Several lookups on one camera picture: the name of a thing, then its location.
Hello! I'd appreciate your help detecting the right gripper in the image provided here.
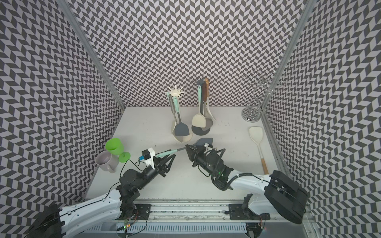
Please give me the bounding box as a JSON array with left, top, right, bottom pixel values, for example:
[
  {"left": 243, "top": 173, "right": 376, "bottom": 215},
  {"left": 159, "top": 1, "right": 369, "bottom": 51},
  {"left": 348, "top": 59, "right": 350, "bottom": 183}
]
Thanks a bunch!
[{"left": 186, "top": 144, "right": 217, "bottom": 177}]

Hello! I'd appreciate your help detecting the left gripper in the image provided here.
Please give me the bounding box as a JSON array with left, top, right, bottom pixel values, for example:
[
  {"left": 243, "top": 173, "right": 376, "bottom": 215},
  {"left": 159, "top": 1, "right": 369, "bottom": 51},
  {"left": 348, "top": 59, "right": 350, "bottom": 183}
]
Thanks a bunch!
[{"left": 136, "top": 149, "right": 176, "bottom": 191}]

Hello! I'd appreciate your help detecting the grey spatula mint handle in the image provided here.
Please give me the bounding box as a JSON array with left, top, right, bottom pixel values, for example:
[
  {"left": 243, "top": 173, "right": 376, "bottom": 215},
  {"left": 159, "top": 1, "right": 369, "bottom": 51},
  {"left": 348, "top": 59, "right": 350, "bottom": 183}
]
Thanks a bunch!
[{"left": 155, "top": 137, "right": 213, "bottom": 158}]

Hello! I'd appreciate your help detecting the grey turner mint handle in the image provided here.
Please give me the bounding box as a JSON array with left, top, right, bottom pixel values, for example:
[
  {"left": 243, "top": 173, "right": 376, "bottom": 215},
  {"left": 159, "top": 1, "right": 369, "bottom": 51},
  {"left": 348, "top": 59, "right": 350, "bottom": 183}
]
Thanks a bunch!
[{"left": 172, "top": 96, "right": 190, "bottom": 136}]

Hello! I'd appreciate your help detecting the cream spatula wooden handle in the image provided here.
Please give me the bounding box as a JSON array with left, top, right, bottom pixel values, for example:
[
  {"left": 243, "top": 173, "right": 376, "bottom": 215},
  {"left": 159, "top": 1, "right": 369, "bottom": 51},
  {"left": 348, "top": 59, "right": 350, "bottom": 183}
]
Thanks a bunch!
[{"left": 249, "top": 127, "right": 269, "bottom": 175}]

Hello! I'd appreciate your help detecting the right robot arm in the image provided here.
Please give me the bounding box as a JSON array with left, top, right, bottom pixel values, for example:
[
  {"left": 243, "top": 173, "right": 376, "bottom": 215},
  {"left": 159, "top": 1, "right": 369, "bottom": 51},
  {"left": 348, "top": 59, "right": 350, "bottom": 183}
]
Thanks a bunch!
[{"left": 185, "top": 145, "right": 309, "bottom": 224}]

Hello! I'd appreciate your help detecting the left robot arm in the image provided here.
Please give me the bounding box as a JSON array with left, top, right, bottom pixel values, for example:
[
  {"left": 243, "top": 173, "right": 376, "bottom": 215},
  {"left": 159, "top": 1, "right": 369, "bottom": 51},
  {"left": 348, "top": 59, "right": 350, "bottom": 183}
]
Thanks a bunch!
[{"left": 25, "top": 154, "right": 176, "bottom": 238}]

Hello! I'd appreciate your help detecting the dark grey utensil rack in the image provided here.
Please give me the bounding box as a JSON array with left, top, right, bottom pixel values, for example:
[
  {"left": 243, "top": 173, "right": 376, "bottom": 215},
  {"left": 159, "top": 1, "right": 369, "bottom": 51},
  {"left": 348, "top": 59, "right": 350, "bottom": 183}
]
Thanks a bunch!
[{"left": 191, "top": 80, "right": 213, "bottom": 136}]

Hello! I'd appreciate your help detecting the cream utensil rack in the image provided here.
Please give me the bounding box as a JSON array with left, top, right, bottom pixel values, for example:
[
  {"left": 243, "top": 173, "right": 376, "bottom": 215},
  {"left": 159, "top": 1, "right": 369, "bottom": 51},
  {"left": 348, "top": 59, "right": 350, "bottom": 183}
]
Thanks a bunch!
[{"left": 166, "top": 85, "right": 193, "bottom": 143}]

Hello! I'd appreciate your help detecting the green plastic goblet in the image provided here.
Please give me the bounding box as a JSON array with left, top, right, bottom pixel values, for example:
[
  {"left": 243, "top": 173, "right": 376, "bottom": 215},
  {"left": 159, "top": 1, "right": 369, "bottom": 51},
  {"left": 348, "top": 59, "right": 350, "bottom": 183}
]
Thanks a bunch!
[{"left": 105, "top": 138, "right": 131, "bottom": 163}]

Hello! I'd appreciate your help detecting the grey ceramic mug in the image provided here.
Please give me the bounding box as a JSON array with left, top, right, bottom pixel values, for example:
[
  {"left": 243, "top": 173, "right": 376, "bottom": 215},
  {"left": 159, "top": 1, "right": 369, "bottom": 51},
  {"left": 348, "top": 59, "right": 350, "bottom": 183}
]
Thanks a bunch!
[{"left": 95, "top": 151, "right": 119, "bottom": 173}]

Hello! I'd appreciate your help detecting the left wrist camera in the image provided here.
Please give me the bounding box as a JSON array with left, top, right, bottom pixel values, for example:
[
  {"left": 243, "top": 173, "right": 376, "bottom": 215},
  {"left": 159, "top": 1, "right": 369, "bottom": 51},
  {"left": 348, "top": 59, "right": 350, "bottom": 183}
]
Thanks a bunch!
[{"left": 139, "top": 148, "right": 156, "bottom": 169}]

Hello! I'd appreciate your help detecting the cream turner mint handle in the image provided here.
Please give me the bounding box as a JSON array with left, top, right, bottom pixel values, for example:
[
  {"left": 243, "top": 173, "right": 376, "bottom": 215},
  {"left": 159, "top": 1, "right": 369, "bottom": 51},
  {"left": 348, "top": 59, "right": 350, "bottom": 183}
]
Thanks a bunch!
[{"left": 191, "top": 85, "right": 206, "bottom": 128}]

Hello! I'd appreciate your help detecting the cream spoon brown handle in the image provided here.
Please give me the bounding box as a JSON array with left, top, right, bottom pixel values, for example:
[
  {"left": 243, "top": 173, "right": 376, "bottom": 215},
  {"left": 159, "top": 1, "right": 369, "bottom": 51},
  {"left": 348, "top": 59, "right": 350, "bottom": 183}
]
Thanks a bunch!
[{"left": 204, "top": 78, "right": 216, "bottom": 120}]

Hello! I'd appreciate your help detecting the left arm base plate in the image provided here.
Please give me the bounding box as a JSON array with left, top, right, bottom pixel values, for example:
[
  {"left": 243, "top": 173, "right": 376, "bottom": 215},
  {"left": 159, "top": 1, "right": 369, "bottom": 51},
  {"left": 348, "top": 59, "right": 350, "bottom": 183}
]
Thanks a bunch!
[{"left": 118, "top": 204, "right": 152, "bottom": 221}]

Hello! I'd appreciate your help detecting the aluminium front rail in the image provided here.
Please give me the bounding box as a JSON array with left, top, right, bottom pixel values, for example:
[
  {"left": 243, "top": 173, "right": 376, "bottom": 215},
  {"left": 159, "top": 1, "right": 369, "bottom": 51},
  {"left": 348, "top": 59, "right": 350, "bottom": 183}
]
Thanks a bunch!
[{"left": 82, "top": 200, "right": 321, "bottom": 238}]

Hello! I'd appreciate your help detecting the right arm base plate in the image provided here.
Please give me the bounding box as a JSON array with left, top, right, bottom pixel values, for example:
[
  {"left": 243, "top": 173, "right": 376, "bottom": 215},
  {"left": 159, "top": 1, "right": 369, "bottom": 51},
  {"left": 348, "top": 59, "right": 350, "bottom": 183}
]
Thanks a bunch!
[{"left": 224, "top": 204, "right": 271, "bottom": 221}]

